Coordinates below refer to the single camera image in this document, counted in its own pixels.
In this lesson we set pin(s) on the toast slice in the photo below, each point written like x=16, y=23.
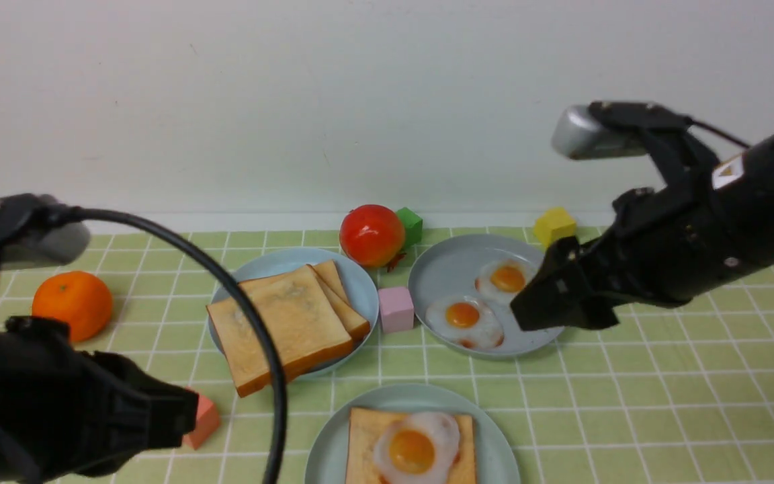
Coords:
x=357, y=326
x=301, y=321
x=365, y=427

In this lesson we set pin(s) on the fried egg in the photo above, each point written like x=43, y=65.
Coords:
x=421, y=448
x=466, y=321
x=501, y=280

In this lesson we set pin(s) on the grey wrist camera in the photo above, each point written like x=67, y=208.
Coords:
x=580, y=137
x=41, y=241

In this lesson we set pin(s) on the green checkered tablecloth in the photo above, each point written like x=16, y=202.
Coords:
x=680, y=396

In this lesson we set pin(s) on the red apple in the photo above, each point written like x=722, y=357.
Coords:
x=373, y=236

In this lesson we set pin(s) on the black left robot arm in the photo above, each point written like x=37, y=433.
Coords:
x=77, y=214

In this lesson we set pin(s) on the salmon cube block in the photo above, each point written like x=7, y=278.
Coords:
x=207, y=422

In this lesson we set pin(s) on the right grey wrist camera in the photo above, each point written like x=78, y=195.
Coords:
x=580, y=137

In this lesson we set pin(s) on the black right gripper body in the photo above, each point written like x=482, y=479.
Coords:
x=665, y=247

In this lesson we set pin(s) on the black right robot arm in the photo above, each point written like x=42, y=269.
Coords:
x=744, y=187

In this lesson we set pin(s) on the yellow cube block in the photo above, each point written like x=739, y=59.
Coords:
x=554, y=224

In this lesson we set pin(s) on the pink cube block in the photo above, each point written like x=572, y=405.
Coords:
x=396, y=309

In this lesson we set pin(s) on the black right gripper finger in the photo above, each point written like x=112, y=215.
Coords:
x=561, y=294

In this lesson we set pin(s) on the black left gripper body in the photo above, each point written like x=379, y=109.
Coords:
x=66, y=411

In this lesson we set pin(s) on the light blue bread plate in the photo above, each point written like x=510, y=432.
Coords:
x=360, y=289

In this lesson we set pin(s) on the grey plate with eggs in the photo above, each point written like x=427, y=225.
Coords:
x=450, y=268

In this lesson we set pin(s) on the orange mandarin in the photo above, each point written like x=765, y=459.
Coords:
x=79, y=299

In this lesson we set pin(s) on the light green empty plate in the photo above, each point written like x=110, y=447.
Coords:
x=495, y=461

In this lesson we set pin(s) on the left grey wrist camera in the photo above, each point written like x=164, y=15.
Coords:
x=41, y=241

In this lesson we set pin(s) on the green cube block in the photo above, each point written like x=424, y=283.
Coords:
x=413, y=226

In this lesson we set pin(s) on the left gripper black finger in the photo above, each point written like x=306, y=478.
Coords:
x=134, y=412

